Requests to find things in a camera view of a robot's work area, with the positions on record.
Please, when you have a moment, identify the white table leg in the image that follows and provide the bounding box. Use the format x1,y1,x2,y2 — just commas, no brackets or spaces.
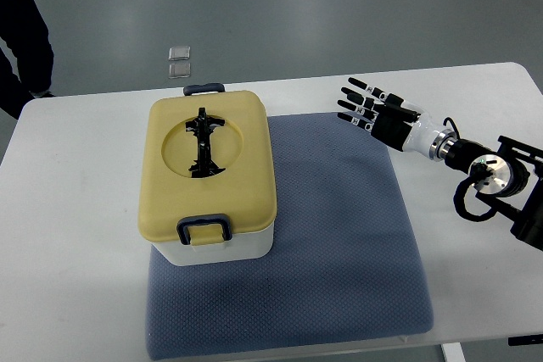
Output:
441,343,466,362

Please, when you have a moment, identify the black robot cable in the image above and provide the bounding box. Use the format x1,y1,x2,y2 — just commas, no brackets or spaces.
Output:
442,116,498,222

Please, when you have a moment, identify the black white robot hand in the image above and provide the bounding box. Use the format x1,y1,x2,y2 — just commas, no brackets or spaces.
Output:
338,77,451,160

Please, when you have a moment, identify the black table bracket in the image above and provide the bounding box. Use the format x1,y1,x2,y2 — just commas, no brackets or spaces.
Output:
507,334,543,347

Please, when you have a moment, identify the person in dark clothes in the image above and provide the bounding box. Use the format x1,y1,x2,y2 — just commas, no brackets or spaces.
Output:
1,0,54,119

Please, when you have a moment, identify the upper clear floor tile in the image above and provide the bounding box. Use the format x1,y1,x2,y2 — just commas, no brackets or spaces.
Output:
168,45,191,61

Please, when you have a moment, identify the yellow box lid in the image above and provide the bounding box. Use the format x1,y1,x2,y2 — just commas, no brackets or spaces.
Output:
138,91,277,245

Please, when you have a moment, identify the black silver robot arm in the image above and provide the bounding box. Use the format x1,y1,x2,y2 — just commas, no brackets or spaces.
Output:
429,134,542,250

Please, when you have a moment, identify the blue grey cushion mat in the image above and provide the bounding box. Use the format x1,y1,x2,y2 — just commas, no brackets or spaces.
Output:
146,113,434,360

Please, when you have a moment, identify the white storage box base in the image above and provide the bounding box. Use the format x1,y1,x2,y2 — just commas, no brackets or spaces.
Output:
152,214,274,266

